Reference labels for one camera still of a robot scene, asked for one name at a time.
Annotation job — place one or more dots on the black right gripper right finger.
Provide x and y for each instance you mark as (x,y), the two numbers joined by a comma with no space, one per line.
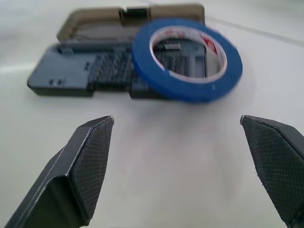
(278,164)

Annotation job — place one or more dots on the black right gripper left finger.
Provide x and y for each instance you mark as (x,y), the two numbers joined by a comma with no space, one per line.
(71,171)

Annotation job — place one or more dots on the dark plastic case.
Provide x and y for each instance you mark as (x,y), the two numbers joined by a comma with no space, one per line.
(95,59)

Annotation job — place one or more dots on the blue tape roll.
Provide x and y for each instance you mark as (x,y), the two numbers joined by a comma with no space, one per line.
(190,92)

